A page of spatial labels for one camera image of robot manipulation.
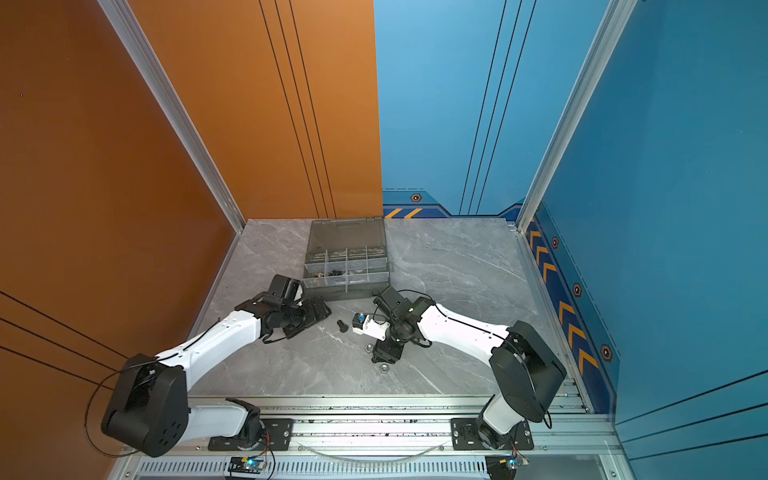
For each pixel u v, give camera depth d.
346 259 1.04
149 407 0.42
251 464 0.71
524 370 0.45
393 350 0.72
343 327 0.91
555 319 0.99
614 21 0.71
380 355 0.72
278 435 0.74
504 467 0.71
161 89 0.81
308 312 0.78
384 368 0.84
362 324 0.72
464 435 0.72
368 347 0.87
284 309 0.71
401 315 0.65
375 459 0.71
